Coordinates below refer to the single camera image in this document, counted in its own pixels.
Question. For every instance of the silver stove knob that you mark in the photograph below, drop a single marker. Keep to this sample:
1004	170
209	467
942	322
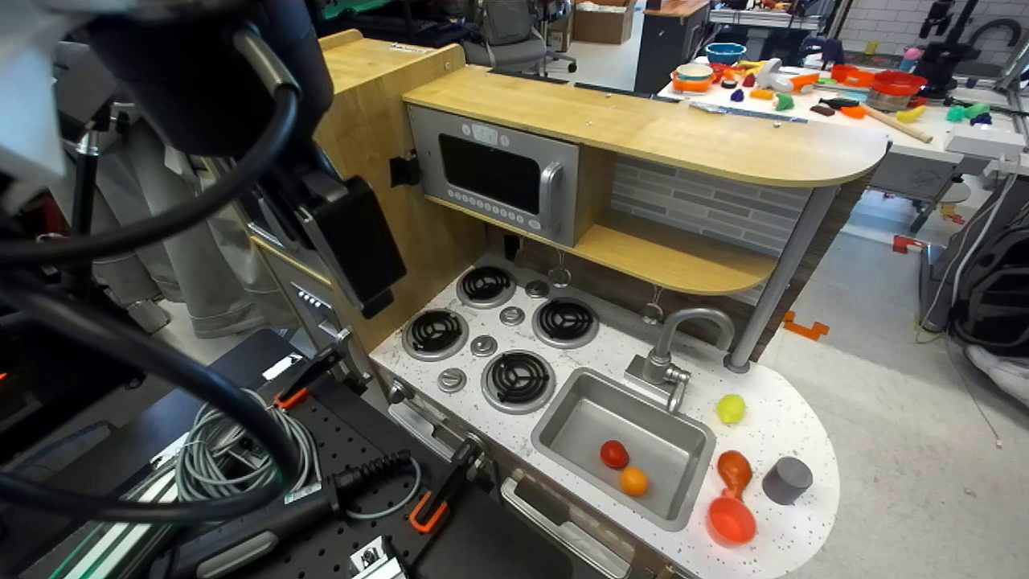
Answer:
513	315
539	286
453	376
485	345

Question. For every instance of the black perforated base board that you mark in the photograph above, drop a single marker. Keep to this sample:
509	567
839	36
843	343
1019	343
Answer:
341	428

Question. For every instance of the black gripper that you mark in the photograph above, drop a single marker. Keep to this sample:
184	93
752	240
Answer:
364	246

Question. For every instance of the grey round toy lid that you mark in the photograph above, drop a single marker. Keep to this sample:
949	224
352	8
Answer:
789	479

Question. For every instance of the cardboard box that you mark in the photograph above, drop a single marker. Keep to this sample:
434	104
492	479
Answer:
601	24

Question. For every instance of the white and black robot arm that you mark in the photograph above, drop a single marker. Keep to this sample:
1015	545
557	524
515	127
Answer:
195	66

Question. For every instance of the small orange scoop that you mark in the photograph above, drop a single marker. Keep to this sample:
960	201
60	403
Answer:
735	469

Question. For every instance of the orange floor bracket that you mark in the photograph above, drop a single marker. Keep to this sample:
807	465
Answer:
804	327

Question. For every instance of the orange mug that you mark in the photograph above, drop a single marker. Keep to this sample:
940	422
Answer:
732	521

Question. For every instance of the yellow ball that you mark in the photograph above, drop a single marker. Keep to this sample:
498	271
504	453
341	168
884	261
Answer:
732	408

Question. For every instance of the silver toy faucet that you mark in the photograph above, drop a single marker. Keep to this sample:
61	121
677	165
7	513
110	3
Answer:
654	372

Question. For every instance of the blue bowl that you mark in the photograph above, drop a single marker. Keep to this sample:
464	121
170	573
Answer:
725	52

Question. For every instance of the orange and black clamp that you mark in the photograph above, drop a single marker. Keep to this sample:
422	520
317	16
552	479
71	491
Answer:
431	513
295	392

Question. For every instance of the red toy bowl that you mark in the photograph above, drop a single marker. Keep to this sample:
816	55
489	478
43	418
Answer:
887	81

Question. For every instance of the silver toy microwave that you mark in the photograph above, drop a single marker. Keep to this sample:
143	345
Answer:
492	170

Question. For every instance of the black coil stove burner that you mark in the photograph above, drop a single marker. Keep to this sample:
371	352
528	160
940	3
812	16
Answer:
518	380
434	331
565	319
487	283

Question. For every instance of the red ball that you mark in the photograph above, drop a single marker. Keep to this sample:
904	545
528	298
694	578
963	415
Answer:
617	453

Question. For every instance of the white table with toys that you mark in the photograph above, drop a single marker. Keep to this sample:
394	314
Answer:
966	122

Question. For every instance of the grey metal mount bar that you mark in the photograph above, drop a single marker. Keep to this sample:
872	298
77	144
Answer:
310	292

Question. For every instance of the black fabric bag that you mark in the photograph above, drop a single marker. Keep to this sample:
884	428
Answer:
992	291

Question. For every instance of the orange ball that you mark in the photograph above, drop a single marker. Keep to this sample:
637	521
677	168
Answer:
634	479

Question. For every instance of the silver sink basin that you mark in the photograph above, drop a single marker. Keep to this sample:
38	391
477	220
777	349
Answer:
670	438

